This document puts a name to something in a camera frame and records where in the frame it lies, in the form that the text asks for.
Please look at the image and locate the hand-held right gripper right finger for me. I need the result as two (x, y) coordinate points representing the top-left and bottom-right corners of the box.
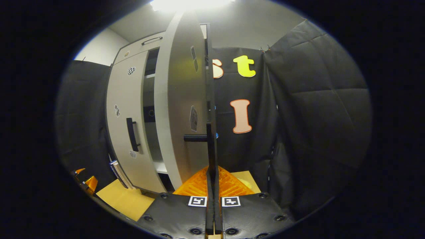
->
(214, 166), (294, 238)

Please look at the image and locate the white paperback book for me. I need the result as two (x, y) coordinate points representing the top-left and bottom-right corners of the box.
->
(110, 161), (126, 188)

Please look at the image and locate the grey cabinet door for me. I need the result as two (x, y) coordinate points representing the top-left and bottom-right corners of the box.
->
(106, 50), (166, 194)
(154, 10), (218, 190)

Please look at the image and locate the black door handle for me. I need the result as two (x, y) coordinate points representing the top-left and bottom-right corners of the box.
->
(126, 118), (140, 152)

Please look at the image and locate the large ceiling light panel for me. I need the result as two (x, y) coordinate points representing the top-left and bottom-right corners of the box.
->
(149, 0), (236, 12)

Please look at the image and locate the grey double-door shoe cabinet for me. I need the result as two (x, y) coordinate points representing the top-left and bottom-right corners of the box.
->
(106, 23), (213, 195)

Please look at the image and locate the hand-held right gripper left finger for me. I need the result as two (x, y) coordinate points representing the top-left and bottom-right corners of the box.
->
(137, 166), (213, 239)

